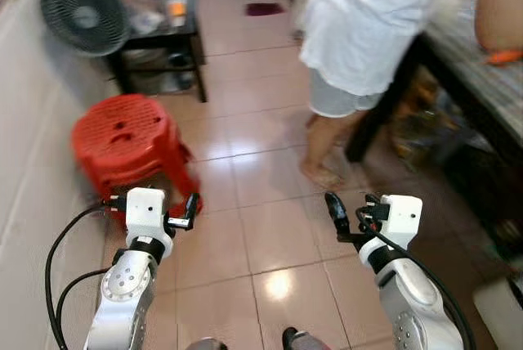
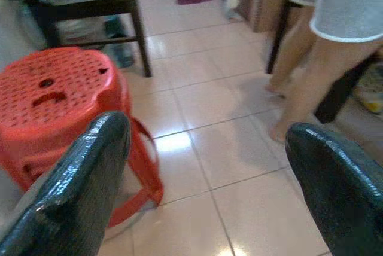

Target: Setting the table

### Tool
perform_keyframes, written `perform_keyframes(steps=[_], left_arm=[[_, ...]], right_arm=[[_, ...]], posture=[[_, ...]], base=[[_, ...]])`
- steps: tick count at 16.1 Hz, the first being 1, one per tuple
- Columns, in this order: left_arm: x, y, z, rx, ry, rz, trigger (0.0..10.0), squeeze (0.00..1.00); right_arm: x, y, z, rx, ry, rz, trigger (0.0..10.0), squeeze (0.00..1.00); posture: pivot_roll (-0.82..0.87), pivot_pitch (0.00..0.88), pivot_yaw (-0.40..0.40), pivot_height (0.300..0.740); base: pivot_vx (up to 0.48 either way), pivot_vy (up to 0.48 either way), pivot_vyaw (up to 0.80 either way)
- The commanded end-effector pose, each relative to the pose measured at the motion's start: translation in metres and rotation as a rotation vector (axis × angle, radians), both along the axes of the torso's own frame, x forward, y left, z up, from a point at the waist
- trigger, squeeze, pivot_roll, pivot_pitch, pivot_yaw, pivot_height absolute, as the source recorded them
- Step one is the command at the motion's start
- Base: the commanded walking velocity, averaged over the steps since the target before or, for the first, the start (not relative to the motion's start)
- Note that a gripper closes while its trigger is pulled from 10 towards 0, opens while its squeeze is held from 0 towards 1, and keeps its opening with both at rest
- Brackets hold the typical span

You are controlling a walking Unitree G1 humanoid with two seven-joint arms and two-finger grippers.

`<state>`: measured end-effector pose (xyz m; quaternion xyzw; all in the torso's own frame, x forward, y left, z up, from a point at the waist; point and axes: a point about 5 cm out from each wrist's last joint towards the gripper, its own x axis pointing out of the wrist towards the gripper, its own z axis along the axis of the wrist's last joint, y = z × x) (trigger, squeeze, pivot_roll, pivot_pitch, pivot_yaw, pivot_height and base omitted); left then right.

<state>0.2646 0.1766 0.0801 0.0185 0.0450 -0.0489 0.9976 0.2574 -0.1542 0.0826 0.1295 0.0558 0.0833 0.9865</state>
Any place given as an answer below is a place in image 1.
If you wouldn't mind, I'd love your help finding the orange item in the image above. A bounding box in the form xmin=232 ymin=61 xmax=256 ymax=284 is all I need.
xmin=486 ymin=49 xmax=523 ymax=67

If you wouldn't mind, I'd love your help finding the robot leg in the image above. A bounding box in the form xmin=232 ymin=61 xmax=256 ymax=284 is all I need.
xmin=186 ymin=336 xmax=228 ymax=350
xmin=282 ymin=327 xmax=332 ymax=350

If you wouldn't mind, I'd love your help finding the person in white shirt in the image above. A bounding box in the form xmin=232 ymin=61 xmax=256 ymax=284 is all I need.
xmin=296 ymin=0 xmax=483 ymax=191

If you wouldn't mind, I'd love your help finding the red plastic stool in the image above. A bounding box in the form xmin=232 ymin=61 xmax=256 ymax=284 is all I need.
xmin=70 ymin=94 xmax=203 ymax=225

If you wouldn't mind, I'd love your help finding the black shelf rack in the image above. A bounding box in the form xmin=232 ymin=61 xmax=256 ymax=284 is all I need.
xmin=106 ymin=0 xmax=209 ymax=104

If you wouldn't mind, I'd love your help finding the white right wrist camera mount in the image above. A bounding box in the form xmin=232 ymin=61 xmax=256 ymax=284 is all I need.
xmin=380 ymin=195 xmax=423 ymax=251

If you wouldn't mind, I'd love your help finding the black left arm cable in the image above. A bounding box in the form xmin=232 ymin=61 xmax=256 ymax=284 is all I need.
xmin=44 ymin=199 xmax=127 ymax=350

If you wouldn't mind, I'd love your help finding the dark red floor mat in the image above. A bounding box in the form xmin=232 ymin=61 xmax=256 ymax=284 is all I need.
xmin=247 ymin=2 xmax=286 ymax=17

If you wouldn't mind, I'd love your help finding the clear plastic container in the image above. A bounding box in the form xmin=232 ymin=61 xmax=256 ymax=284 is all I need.
xmin=127 ymin=0 xmax=166 ymax=37

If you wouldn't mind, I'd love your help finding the dark grey electric fan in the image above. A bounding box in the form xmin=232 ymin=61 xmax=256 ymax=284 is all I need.
xmin=39 ymin=0 xmax=132 ymax=58

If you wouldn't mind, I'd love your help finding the white box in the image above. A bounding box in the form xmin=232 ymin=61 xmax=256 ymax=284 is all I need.
xmin=474 ymin=278 xmax=523 ymax=350

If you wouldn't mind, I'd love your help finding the marble-top table with dark frame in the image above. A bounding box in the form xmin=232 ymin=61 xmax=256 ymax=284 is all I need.
xmin=343 ymin=0 xmax=523 ymax=265

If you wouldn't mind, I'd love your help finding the orange cup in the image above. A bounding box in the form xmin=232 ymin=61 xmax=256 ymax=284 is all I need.
xmin=168 ymin=0 xmax=188 ymax=29

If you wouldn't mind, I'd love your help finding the robot left leg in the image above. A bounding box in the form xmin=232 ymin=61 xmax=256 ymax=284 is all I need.
xmin=186 ymin=336 xmax=228 ymax=350

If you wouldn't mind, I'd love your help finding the robot right leg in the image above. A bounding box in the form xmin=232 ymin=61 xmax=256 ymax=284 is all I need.
xmin=282 ymin=327 xmax=332 ymax=350

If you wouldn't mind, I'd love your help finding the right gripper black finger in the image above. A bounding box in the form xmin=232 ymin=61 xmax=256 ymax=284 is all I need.
xmin=325 ymin=192 xmax=351 ymax=235

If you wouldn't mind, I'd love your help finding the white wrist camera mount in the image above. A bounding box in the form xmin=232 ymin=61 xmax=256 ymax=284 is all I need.
xmin=380 ymin=195 xmax=423 ymax=251
xmin=123 ymin=188 xmax=174 ymax=245

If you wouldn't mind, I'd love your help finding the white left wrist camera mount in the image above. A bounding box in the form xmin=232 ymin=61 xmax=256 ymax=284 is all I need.
xmin=123 ymin=188 xmax=174 ymax=245

